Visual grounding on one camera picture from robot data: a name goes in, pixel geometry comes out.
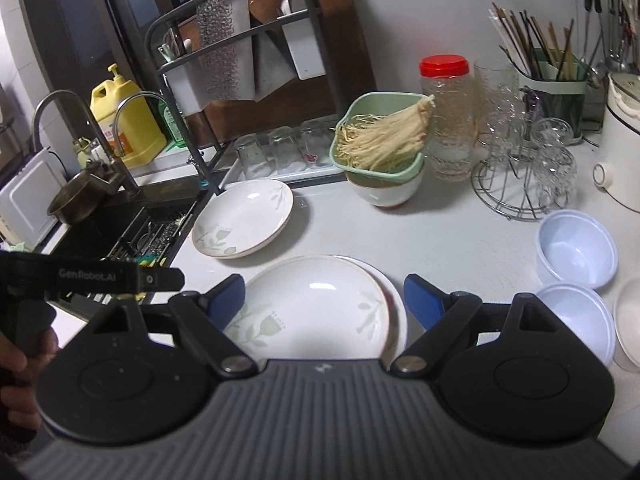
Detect white floral plate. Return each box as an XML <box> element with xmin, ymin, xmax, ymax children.
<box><xmin>191</xmin><ymin>178</ymin><xmax>295</xmax><ymax>260</ymax></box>
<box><xmin>222</xmin><ymin>255</ymin><xmax>392</xmax><ymax>361</ymax></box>

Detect small metal pot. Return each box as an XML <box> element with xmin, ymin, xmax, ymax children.
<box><xmin>47</xmin><ymin>169</ymin><xmax>127</xmax><ymax>225</ymax></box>

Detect white tray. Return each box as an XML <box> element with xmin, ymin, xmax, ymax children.
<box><xmin>219</xmin><ymin>112</ymin><xmax>347</xmax><ymax>192</ymax></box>

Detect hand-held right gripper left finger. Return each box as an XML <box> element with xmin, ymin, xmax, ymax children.
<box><xmin>90</xmin><ymin>274</ymin><xmax>260</xmax><ymax>380</ymax></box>

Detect person's left hand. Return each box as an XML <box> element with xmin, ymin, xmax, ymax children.
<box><xmin>0</xmin><ymin>329</ymin><xmax>60</xmax><ymax>397</ymax></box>

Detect small purple tool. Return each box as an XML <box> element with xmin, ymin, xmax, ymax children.
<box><xmin>521</xmin><ymin>87</ymin><xmax>545</xmax><ymax>117</ymax></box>

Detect steel faucet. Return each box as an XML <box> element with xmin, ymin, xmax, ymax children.
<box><xmin>32</xmin><ymin>89</ymin><xmax>142</xmax><ymax>198</ymax></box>
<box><xmin>113</xmin><ymin>92</ymin><xmax>222</xmax><ymax>197</ymax></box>

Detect glass jar red lid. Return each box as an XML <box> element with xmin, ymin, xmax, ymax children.
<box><xmin>419</xmin><ymin>55</ymin><xmax>477</xmax><ymax>182</ymax></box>

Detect white ceramic plate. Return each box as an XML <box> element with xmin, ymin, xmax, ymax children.
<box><xmin>345</xmin><ymin>256</ymin><xmax>409</xmax><ymax>361</ymax></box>

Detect yellow detergent bottle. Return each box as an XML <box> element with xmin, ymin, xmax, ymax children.
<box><xmin>89</xmin><ymin>63</ymin><xmax>168</xmax><ymax>170</ymax></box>

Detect tall glass pitcher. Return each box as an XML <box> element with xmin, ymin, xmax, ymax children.
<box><xmin>472</xmin><ymin>59</ymin><xmax>525</xmax><ymax>161</ymax></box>

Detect green bottle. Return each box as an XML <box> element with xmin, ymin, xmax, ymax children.
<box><xmin>158</xmin><ymin>99</ymin><xmax>190</xmax><ymax>152</ymax></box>

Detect green chopstick holder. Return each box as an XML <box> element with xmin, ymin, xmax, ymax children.
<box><xmin>516</xmin><ymin>49</ymin><xmax>589</xmax><ymax>147</ymax></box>

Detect white electric cooking pot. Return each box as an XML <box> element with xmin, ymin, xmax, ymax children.
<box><xmin>592</xmin><ymin>72</ymin><xmax>640</xmax><ymax>212</ymax></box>

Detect white ceramic bowl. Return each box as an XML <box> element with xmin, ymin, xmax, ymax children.
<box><xmin>346</xmin><ymin>159</ymin><xmax>427</xmax><ymax>210</ymax></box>

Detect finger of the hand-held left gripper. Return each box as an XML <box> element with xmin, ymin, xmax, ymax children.
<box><xmin>140</xmin><ymin>268</ymin><xmax>185</xmax><ymax>292</ymax></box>

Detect white rack container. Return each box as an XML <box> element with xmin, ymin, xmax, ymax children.
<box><xmin>164</xmin><ymin>20</ymin><xmax>328</xmax><ymax>113</ymax></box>

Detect bundle of chopsticks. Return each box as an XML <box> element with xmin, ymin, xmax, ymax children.
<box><xmin>489</xmin><ymin>1</ymin><xmax>581</xmax><ymax>82</ymax></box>

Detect wire cup rack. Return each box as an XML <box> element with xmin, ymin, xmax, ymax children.
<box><xmin>471</xmin><ymin>155</ymin><xmax>577</xmax><ymax>222</ymax></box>

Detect white plastic board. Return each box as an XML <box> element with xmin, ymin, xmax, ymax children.
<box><xmin>0</xmin><ymin>147</ymin><xmax>69</xmax><ymax>252</ymax></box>

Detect green colander basket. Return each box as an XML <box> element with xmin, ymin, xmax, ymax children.
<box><xmin>331</xmin><ymin>92</ymin><xmax>437</xmax><ymax>184</ymax></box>

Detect black sink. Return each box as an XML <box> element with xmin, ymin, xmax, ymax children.
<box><xmin>46</xmin><ymin>180</ymin><xmax>217</xmax><ymax>311</ymax></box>

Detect wooden cutting board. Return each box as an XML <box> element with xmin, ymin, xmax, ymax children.
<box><xmin>180</xmin><ymin>0</ymin><xmax>377</xmax><ymax>148</ymax></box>

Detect glass cup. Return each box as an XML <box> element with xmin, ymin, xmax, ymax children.
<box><xmin>530</xmin><ymin>117</ymin><xmax>576</xmax><ymax>150</ymax></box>
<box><xmin>533</xmin><ymin>147</ymin><xmax>579</xmax><ymax>211</ymax></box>

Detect enoki mushrooms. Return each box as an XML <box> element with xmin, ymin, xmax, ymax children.
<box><xmin>334</xmin><ymin>96</ymin><xmax>437</xmax><ymax>172</ymax></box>

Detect pale blue plastic bowl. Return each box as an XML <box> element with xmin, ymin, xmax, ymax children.
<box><xmin>535</xmin><ymin>209</ymin><xmax>620</xmax><ymax>291</ymax></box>
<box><xmin>534</xmin><ymin>282</ymin><xmax>617</xmax><ymax>367</ymax></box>

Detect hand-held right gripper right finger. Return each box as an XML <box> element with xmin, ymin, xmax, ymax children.
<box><xmin>389</xmin><ymin>274</ymin><xmax>563</xmax><ymax>380</ymax></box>

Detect clear drinking glass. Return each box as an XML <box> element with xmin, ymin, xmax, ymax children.
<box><xmin>299</xmin><ymin>119</ymin><xmax>335</xmax><ymax>170</ymax></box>
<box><xmin>234</xmin><ymin>133</ymin><xmax>267</xmax><ymax>182</ymax></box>
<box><xmin>267</xmin><ymin>126</ymin><xmax>302</xmax><ymax>177</ymax></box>

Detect hanging kitchen utensils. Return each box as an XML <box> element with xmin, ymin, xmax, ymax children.
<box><xmin>579</xmin><ymin>0</ymin><xmax>640</xmax><ymax>88</ymax></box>

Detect steel cleaver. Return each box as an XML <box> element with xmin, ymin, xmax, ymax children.
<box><xmin>194</xmin><ymin>0</ymin><xmax>252</xmax><ymax>105</ymax></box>

